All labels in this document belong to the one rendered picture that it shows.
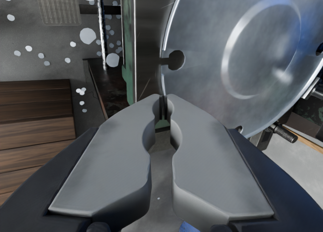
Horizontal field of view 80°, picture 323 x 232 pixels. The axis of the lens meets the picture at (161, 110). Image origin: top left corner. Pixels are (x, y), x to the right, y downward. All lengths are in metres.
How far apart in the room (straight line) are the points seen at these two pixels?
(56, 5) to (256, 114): 0.69
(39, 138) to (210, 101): 0.61
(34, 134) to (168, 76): 0.60
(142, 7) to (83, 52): 0.81
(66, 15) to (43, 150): 0.47
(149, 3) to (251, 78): 0.17
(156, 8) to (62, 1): 0.62
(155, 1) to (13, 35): 0.84
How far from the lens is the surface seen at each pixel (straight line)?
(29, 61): 1.02
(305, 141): 1.49
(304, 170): 1.93
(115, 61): 0.34
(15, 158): 0.82
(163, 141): 0.47
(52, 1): 0.80
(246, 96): 0.31
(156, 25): 0.20
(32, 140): 0.77
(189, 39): 0.22
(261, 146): 0.50
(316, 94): 0.47
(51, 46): 0.99
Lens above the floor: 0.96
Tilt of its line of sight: 51 degrees down
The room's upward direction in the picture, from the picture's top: 141 degrees clockwise
